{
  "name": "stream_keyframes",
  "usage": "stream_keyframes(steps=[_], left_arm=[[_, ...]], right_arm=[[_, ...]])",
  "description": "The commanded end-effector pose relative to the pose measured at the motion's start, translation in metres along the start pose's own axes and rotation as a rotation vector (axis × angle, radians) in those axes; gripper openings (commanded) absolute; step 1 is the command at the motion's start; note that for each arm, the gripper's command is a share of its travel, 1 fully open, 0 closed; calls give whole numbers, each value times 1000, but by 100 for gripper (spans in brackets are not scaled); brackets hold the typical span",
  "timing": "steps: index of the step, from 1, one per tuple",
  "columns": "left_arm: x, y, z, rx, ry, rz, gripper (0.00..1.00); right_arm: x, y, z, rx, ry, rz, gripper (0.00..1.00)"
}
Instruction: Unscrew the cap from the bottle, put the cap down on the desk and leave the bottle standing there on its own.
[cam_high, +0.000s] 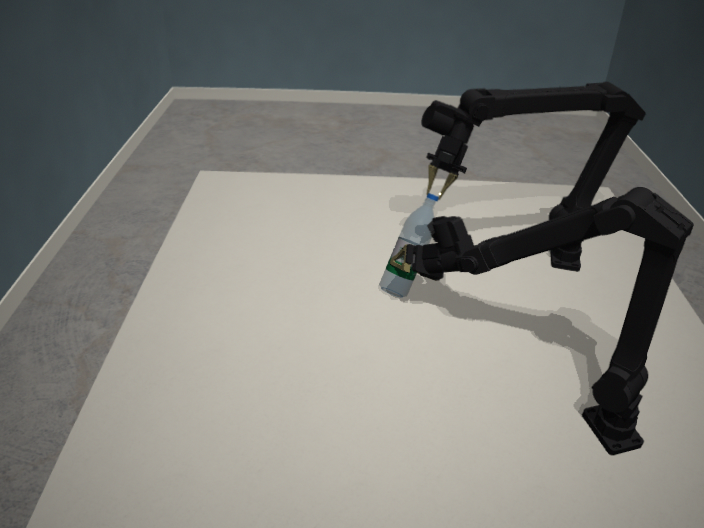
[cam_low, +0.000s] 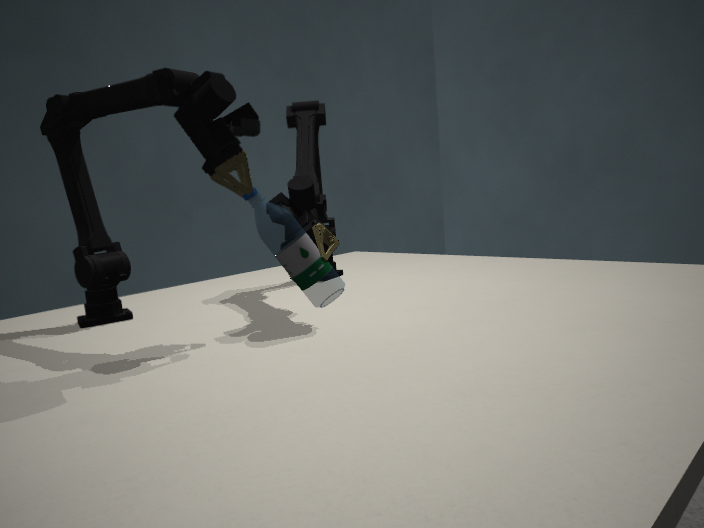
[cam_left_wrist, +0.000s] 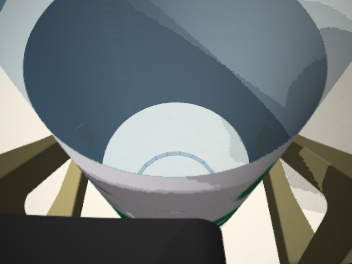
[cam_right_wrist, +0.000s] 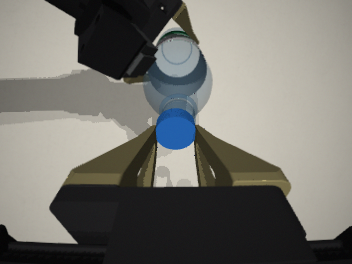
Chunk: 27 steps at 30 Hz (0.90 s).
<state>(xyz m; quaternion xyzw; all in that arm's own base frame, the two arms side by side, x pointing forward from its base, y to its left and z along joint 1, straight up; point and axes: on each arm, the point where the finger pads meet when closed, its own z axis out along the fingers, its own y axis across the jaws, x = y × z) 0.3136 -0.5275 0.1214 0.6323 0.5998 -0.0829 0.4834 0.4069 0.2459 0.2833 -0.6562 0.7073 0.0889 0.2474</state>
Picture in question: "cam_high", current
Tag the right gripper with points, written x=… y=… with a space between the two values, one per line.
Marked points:
x=448 y=167

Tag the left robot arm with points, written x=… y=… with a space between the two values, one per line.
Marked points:
x=636 y=213

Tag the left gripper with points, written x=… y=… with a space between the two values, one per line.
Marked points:
x=430 y=268

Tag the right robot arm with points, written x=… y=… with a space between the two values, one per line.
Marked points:
x=439 y=117

